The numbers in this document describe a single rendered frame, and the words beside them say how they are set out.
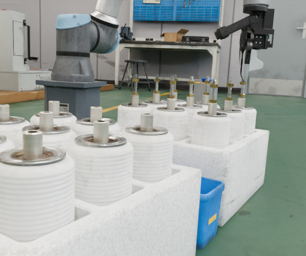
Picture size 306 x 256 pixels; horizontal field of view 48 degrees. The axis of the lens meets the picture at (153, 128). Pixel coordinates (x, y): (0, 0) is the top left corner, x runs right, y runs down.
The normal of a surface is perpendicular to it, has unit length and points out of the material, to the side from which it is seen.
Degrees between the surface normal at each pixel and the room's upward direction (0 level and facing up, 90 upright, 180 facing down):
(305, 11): 90
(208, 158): 90
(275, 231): 0
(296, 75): 90
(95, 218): 0
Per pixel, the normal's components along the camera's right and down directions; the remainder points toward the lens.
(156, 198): 0.84, 0.14
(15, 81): -0.26, 0.15
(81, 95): 0.50, 0.18
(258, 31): -0.01, 0.18
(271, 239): 0.05, -0.98
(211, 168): -0.52, 0.12
